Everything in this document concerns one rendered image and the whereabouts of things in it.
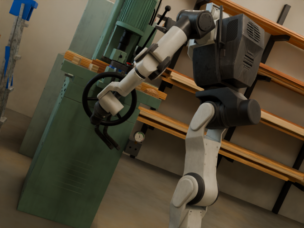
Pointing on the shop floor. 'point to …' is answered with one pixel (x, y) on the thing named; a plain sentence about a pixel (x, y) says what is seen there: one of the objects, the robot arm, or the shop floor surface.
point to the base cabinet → (71, 166)
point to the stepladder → (13, 50)
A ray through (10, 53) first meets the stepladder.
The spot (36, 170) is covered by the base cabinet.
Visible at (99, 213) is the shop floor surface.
